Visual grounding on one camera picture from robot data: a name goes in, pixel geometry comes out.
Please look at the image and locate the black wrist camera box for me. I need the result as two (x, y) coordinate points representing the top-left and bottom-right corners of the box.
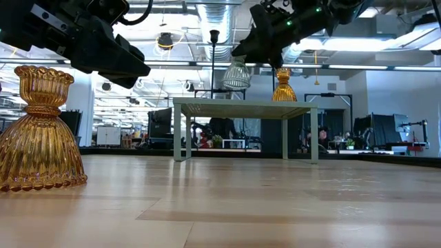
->
(85, 0), (131, 25)

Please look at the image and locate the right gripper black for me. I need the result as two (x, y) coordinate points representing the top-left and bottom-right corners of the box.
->
(231, 2), (334, 69)

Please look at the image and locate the amber ribbed glass candle holder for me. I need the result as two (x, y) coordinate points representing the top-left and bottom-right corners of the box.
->
(271, 67), (298, 103)
(0, 65), (88, 193)

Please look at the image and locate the clear ribbed glass candle holder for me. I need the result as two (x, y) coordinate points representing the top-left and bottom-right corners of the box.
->
(220, 56), (252, 90)

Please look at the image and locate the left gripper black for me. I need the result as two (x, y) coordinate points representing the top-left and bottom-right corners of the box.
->
(0, 0), (152, 89)

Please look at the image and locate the black aluminium table frame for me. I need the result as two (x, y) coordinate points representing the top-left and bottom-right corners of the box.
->
(78, 146), (441, 169)

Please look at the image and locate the person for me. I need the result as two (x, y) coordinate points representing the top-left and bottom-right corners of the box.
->
(315, 126), (331, 151)
(192, 116), (240, 149)

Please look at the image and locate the black monitor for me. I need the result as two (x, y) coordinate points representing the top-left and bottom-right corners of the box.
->
(353, 113), (411, 147)
(147, 107), (174, 145)

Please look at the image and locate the pale green perforated metal shelf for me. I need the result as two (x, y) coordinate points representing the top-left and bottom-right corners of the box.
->
(172, 97), (320, 165)

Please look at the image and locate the tall black candlestick holder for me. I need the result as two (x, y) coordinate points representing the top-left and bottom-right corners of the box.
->
(209, 29), (221, 100)

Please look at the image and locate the silver ventilation duct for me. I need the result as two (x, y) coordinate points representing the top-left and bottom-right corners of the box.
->
(198, 3), (238, 63)

